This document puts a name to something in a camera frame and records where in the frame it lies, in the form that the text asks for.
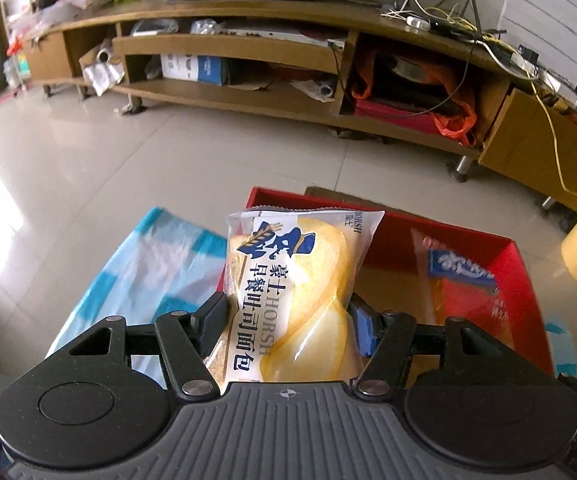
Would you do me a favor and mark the yellow cable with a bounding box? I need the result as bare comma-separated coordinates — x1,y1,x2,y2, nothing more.
425,5,577,197

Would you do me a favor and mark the yellow toast bread packet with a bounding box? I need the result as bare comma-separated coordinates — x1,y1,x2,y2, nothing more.
207,208,385,395

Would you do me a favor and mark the orange snack packet blue label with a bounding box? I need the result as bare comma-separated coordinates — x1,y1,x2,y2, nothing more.
411,227,516,353

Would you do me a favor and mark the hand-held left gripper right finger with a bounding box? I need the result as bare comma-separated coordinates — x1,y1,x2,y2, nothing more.
347,294,511,402

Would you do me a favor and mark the red cardboard box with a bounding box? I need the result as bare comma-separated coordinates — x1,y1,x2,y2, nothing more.
217,186,555,378

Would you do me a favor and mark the orange plastic bag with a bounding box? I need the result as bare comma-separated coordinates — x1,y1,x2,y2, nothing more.
351,42,478,146

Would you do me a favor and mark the white plastic bag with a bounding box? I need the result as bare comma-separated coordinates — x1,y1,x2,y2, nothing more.
84,60,126,97

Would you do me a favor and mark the white storage rack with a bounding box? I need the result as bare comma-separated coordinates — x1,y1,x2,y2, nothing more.
0,0,36,92

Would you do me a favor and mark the flat red box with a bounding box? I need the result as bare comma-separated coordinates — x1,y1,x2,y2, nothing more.
353,99,444,136

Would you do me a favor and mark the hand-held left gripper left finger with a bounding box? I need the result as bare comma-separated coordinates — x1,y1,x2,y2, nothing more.
68,291,230,403

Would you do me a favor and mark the blue white cardboard box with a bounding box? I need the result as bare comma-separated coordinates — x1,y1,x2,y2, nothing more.
161,54,229,86

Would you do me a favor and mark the wooden television stand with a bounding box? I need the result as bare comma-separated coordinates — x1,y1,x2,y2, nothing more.
21,0,577,213

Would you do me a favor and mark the blue white checkered cloth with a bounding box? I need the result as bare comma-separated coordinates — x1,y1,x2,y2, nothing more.
48,205,577,386

